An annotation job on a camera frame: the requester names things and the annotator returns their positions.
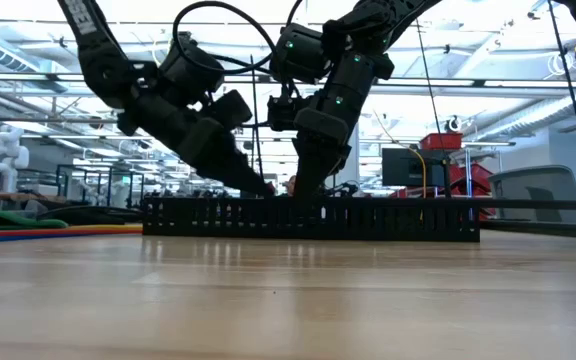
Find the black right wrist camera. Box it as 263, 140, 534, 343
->
266, 93, 313, 133

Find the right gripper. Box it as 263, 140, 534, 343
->
291, 48, 396, 199

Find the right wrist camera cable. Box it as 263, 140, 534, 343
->
171, 0, 305, 99

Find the red storage bin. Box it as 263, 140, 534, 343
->
417, 131, 465, 152

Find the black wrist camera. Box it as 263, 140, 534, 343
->
266, 93, 313, 133
206, 88, 255, 132

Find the black monitor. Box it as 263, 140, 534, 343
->
380, 146, 453, 189

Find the black zip tie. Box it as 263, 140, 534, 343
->
249, 53, 266, 182

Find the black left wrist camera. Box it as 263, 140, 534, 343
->
206, 88, 255, 132

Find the grey mesh office chair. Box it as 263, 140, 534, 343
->
487, 164, 576, 225

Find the black aluminium table frame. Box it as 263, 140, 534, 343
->
479, 219, 576, 241

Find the multicolour wire bundle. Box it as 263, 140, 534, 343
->
0, 222, 145, 247

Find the white pillar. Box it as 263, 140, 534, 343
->
338, 124, 363, 187

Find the black slotted cable duct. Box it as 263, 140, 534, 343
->
141, 195, 481, 244

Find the white robot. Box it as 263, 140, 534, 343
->
0, 123, 31, 195

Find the yellow cable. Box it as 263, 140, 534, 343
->
406, 146, 428, 221

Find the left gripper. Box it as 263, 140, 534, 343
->
116, 91, 276, 198

